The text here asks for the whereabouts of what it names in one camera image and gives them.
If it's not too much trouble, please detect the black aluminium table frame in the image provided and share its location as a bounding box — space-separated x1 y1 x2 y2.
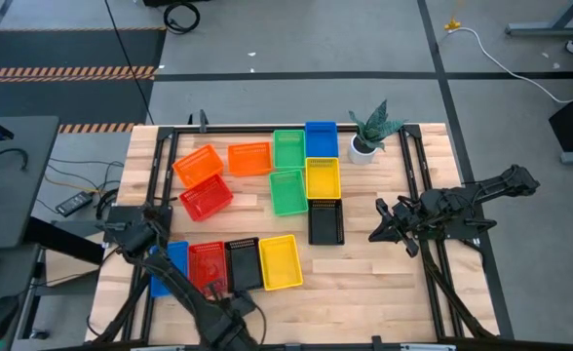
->
91 124 512 351

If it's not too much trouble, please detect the black metal stand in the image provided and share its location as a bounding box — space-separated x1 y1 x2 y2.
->
187 109 210 134

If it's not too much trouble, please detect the red plastic basket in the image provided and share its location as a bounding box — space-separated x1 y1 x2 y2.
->
178 173 235 223
187 241 229 296

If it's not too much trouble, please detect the yellow plastic basket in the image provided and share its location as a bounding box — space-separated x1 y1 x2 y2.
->
304 156 342 201
258 234 305 293

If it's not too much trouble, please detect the orange plastic basket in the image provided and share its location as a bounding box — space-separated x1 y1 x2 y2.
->
172 143 226 189
227 141 274 177

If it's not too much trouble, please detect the black plastic basket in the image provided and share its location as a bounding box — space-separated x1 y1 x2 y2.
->
223 236 265 293
307 198 346 247

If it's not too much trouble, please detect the curved black desk cable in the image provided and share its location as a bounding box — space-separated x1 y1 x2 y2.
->
0 147 29 173

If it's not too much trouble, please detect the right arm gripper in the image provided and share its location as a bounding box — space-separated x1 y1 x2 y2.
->
368 195 427 258

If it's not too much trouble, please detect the grey metal table leg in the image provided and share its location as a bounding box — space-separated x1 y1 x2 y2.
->
505 0 573 38

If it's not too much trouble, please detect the black power adapter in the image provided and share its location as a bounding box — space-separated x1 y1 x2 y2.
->
55 190 95 218

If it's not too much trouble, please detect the long black floor cable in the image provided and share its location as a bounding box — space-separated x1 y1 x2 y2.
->
103 0 156 126

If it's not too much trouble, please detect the white floor cable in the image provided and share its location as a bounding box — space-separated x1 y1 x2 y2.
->
444 26 573 105

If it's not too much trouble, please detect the blue plastic basket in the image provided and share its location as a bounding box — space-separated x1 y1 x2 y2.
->
148 240 190 299
304 120 340 160

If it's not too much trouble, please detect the grey desk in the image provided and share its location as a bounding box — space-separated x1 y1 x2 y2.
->
0 115 61 251

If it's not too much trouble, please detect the green plant in white pot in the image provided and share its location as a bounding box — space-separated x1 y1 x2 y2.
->
347 98 407 167

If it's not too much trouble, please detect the black hazard-striped floor mat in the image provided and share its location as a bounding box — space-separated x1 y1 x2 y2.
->
0 26 167 126

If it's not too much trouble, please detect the black cable coil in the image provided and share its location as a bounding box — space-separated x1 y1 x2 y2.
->
163 2 202 35
95 188 121 220

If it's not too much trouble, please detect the green plastic basket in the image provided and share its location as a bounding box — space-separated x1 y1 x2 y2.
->
272 129 307 172
268 169 310 217

